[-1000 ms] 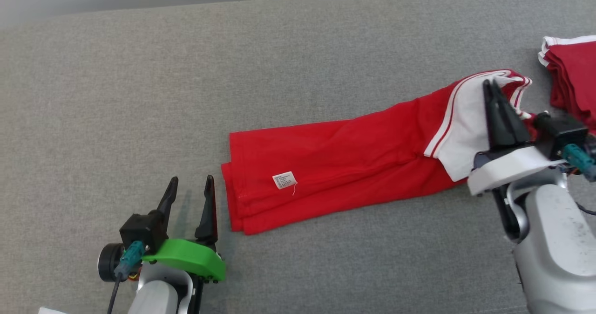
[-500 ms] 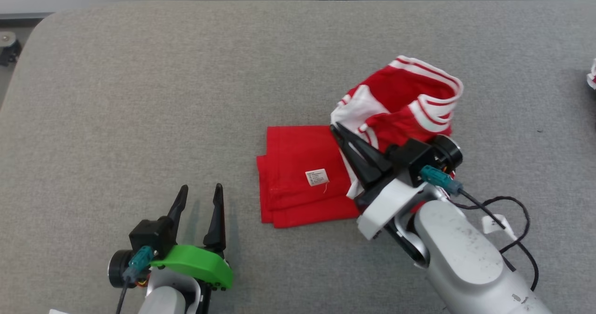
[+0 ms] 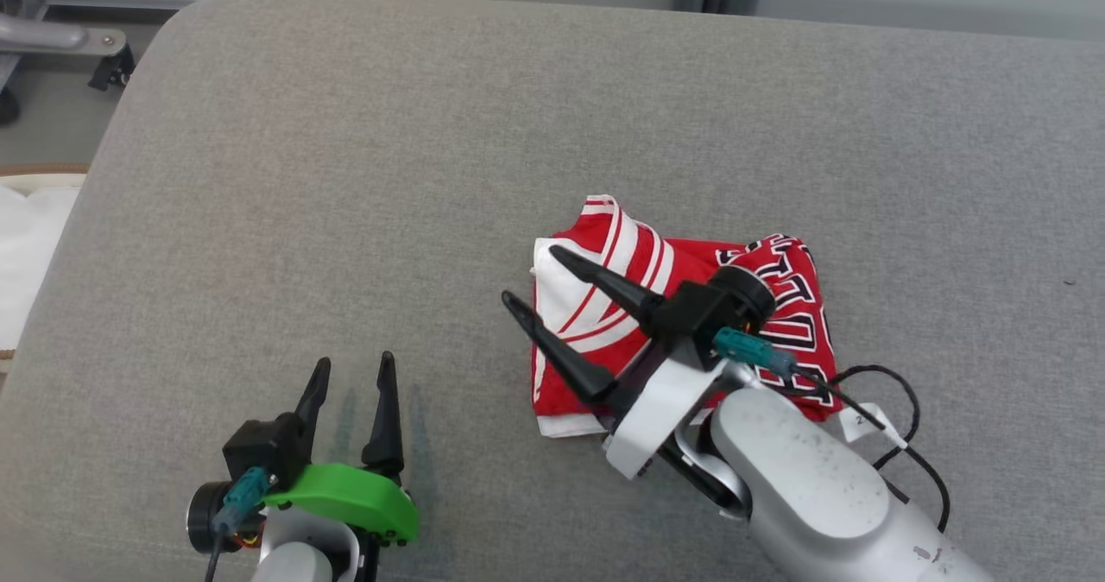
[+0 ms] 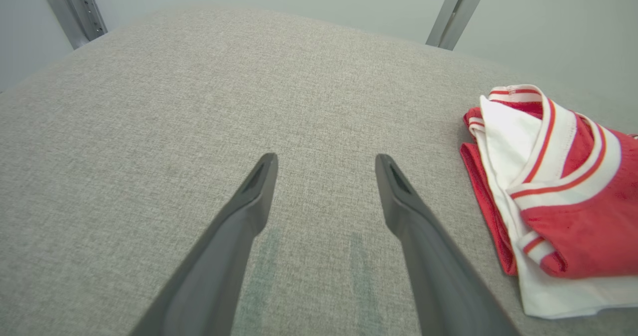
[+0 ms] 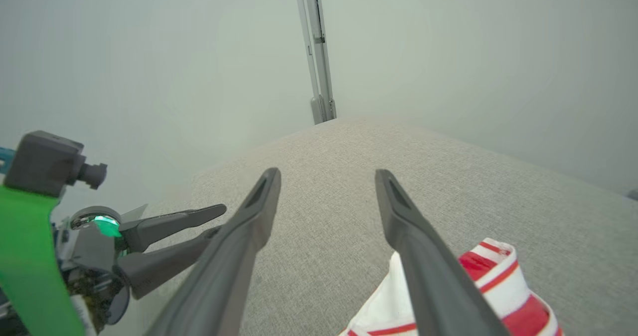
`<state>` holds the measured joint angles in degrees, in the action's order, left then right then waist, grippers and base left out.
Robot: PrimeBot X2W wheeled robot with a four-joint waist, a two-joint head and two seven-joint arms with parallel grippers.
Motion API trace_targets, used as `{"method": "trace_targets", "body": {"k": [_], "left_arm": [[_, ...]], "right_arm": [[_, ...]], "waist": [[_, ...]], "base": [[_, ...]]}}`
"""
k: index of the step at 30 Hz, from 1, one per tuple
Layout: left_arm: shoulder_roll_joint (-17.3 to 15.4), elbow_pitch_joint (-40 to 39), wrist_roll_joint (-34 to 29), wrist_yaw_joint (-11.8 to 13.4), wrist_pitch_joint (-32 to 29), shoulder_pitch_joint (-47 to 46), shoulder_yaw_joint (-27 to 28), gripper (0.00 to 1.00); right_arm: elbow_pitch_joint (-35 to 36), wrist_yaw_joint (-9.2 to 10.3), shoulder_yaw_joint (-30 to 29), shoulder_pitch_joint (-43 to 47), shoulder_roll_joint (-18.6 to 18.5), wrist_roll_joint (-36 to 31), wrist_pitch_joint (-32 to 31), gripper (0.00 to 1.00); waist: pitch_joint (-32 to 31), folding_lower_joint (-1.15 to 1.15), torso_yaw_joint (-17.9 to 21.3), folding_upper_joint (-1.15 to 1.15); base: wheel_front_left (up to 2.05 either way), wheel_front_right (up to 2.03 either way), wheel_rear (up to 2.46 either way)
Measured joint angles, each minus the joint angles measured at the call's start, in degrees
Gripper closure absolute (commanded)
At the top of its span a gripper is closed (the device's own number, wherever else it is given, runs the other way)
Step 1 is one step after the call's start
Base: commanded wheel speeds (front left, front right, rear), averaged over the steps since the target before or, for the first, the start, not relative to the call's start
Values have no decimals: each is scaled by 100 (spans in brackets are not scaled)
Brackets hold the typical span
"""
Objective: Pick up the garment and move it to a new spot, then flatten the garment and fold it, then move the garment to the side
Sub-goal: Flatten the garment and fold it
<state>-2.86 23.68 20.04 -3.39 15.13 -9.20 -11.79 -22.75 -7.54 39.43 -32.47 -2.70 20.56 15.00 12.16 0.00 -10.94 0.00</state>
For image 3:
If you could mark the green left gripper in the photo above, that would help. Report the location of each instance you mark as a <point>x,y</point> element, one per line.
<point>363,500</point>

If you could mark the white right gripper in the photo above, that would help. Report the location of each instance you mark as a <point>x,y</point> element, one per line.
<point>660,409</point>

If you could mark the red basketball jersey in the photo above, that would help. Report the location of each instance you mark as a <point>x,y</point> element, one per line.
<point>691,258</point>

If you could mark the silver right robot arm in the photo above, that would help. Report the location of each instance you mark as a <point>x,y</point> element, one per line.
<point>803,478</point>

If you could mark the grey metal stand with casters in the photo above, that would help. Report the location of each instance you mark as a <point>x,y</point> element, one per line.
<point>52,38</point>

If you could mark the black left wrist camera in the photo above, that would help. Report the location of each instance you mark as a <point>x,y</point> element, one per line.
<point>263,452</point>

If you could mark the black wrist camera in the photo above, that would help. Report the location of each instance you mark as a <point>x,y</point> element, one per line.
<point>263,452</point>
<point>699,310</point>

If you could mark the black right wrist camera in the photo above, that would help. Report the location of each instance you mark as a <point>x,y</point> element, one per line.
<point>699,310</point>

